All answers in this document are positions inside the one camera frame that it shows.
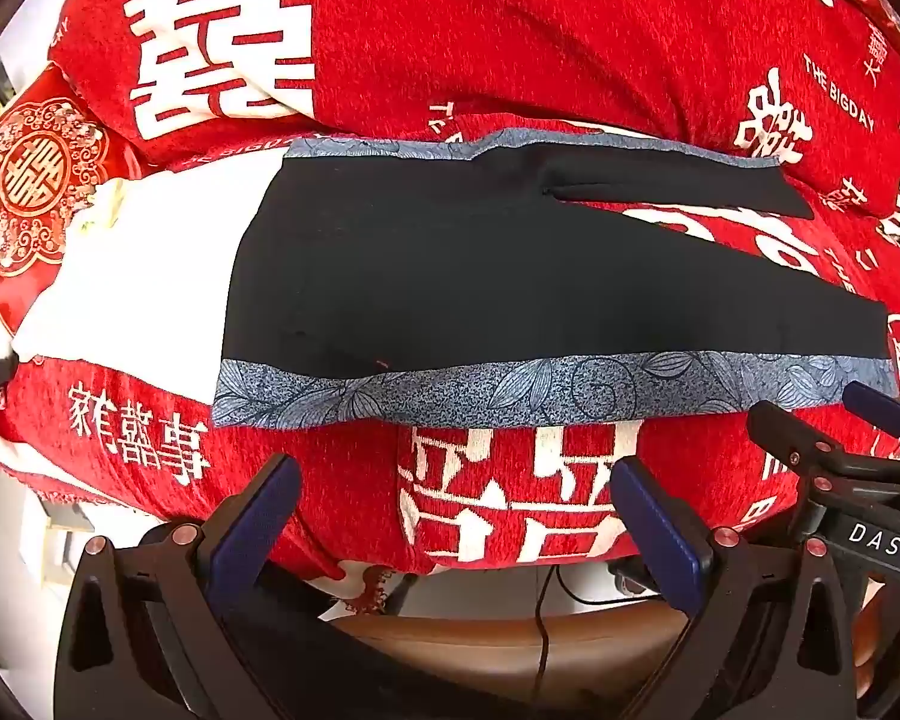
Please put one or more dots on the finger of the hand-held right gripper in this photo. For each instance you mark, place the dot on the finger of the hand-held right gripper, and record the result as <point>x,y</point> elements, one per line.
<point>881,405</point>
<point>795,446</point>

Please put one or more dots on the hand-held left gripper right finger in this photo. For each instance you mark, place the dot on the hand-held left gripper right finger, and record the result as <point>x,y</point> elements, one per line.
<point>660,532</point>

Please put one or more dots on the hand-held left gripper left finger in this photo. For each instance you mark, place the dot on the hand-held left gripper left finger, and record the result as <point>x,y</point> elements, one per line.
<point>259,532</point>

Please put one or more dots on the black pants with blue trim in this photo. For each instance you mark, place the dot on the black pants with blue trim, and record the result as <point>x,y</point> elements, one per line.
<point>457,277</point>

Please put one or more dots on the red ornate pillow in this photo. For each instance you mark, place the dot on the red ornate pillow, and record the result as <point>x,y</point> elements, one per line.
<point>30,172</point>

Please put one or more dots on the red printed blanket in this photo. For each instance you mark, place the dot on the red printed blanket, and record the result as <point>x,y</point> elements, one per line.
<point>495,52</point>

